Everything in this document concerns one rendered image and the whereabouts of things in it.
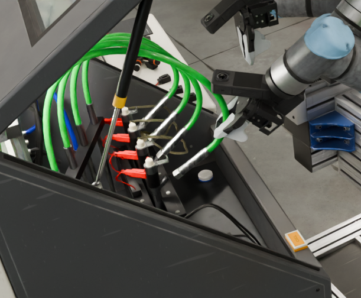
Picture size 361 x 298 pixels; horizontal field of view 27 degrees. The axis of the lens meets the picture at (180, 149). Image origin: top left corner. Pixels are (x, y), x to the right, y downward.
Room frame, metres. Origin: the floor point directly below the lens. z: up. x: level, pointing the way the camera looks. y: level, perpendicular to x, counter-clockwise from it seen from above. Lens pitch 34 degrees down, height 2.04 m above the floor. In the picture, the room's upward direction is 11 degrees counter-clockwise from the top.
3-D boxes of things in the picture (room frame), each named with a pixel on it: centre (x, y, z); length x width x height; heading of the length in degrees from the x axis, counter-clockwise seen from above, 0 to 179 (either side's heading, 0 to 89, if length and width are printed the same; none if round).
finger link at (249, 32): (1.49, -0.20, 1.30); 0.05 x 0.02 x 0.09; 10
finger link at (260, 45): (1.49, -0.22, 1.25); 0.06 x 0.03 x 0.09; 100
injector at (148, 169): (1.34, 0.06, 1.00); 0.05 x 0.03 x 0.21; 100
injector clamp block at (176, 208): (1.45, 0.09, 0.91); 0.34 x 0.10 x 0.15; 10
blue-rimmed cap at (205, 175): (1.61, -0.05, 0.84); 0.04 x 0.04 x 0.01
